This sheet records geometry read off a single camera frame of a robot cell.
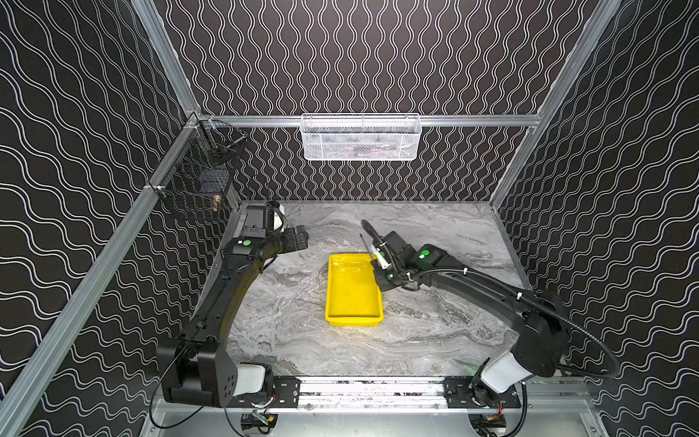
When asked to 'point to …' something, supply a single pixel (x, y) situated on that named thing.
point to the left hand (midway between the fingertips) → (302, 236)
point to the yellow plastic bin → (354, 297)
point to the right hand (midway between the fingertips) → (381, 279)
